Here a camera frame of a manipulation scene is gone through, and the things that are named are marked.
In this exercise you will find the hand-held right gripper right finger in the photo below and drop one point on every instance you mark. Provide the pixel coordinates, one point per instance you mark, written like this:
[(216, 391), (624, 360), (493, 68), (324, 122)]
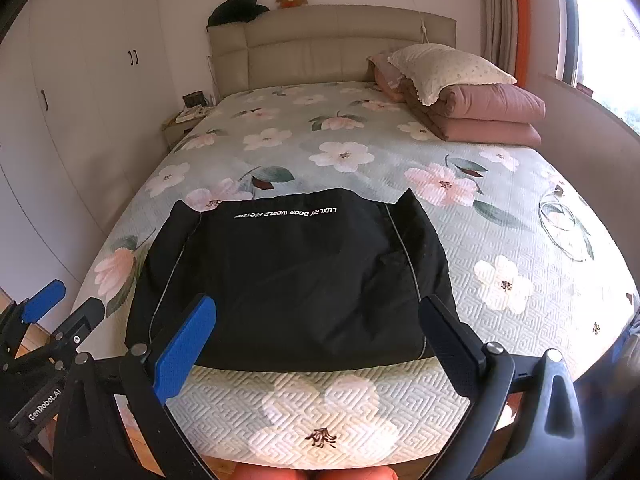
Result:
[(450, 345)]

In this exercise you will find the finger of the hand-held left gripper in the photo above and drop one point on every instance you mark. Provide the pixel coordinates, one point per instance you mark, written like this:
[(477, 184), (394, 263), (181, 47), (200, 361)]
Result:
[(45, 300), (82, 317)]

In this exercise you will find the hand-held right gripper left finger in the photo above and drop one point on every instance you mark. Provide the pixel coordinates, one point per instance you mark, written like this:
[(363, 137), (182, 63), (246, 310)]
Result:
[(185, 345)]

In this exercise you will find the black jacket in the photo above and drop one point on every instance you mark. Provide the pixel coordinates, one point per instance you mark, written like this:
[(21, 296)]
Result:
[(300, 280)]

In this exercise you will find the person's left leg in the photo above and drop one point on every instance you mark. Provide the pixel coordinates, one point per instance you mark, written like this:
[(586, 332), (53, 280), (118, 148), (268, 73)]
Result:
[(270, 474)]

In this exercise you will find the person's leg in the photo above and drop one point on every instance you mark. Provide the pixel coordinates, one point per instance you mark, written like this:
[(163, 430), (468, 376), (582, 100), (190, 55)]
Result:
[(355, 474), (270, 474)]

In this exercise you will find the person's right leg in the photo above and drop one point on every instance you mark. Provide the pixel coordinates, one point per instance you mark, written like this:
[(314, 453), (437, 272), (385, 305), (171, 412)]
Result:
[(355, 474)]

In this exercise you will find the white wardrobe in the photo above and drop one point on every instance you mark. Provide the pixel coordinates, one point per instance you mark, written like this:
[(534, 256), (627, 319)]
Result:
[(90, 110)]

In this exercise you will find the beige nightstand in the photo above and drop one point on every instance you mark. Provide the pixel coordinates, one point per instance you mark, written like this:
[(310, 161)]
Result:
[(175, 132)]

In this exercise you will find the white papers stack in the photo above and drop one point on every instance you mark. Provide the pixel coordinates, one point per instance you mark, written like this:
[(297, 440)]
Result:
[(192, 112)]

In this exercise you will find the pink folded quilt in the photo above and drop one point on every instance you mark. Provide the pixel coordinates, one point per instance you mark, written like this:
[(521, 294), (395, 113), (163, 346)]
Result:
[(485, 110)]

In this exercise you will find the bed with floral quilt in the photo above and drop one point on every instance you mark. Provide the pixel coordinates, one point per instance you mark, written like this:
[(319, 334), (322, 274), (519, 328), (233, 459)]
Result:
[(350, 125)]

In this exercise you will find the dark small box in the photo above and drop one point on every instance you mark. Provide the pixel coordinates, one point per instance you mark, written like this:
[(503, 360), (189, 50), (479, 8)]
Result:
[(194, 99)]

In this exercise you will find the pink pillow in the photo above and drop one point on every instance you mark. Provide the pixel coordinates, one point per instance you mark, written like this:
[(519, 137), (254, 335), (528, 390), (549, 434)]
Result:
[(385, 77)]

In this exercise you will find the cream dotted pillow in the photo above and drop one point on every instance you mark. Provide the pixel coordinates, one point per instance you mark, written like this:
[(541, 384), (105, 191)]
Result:
[(450, 67)]

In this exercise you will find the beige padded headboard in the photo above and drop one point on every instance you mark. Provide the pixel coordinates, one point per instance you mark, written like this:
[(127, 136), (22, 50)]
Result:
[(325, 45)]

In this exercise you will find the black cloth bundle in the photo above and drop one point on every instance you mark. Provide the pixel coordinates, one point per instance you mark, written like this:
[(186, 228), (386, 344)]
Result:
[(235, 10)]

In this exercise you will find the beige curtain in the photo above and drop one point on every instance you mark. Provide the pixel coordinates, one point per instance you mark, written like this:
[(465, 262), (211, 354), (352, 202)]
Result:
[(500, 10)]

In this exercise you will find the orange curtain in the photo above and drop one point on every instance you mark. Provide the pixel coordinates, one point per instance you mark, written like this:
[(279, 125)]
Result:
[(522, 10)]

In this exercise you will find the window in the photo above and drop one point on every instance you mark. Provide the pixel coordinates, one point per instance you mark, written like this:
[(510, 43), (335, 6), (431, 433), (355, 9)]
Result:
[(615, 35)]

